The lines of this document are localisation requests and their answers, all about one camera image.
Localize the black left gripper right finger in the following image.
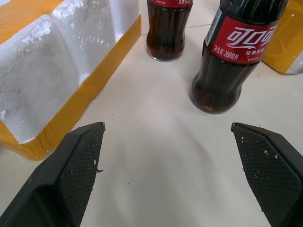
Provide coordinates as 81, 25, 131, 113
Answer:
231, 122, 303, 227

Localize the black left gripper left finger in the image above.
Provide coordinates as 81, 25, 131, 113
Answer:
0, 122, 106, 227

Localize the white styrofoam block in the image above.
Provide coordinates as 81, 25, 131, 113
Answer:
0, 0, 143, 162

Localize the cola bottle with red label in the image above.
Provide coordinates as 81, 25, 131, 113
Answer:
189, 0, 290, 115
146, 0, 194, 62

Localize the yellow taped box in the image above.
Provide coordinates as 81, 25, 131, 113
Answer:
261, 0, 303, 75

